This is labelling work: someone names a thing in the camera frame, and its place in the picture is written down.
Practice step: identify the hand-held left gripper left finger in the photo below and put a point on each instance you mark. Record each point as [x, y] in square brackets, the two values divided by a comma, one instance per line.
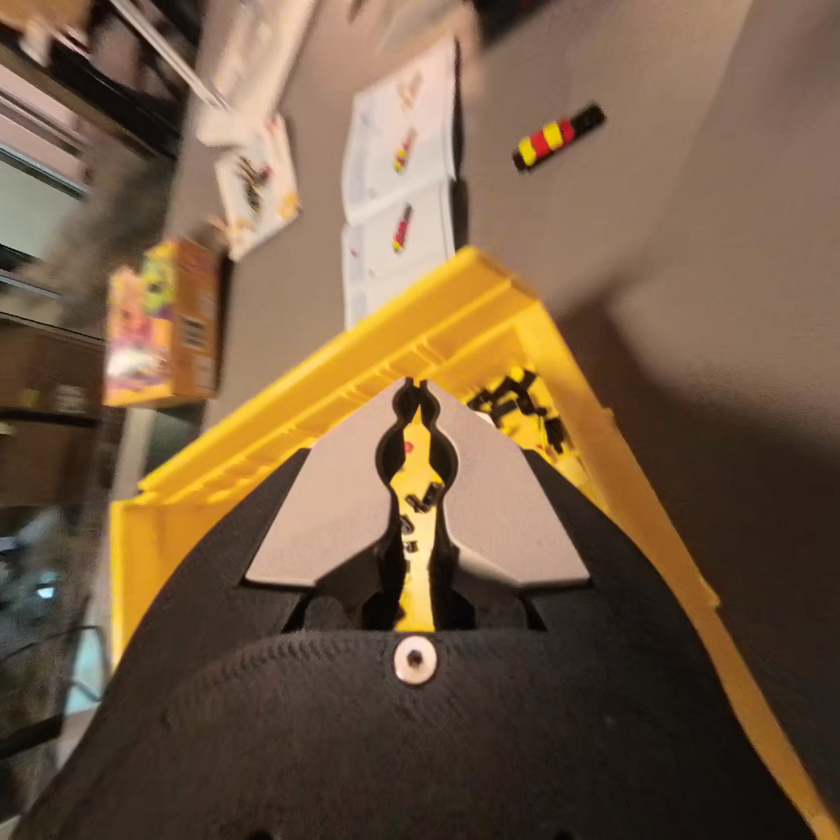
[328, 518]

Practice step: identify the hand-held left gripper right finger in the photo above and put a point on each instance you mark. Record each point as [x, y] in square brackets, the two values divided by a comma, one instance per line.
[512, 518]

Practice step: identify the pile of lego pieces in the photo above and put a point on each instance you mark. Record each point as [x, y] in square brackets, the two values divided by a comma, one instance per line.
[518, 400]

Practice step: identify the yellow plastic bin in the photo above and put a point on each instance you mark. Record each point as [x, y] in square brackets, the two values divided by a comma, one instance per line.
[426, 328]

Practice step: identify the black red yellow lego assembly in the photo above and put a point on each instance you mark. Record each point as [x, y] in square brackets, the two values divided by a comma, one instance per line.
[551, 138]

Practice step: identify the cardboard lego box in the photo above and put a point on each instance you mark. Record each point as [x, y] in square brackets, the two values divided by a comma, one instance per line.
[170, 328]

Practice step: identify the light blue instruction booklet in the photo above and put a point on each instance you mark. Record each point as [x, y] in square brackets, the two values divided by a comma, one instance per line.
[407, 197]

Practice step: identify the white picture-cover instruction booklet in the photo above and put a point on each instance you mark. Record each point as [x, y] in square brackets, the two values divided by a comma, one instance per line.
[262, 190]

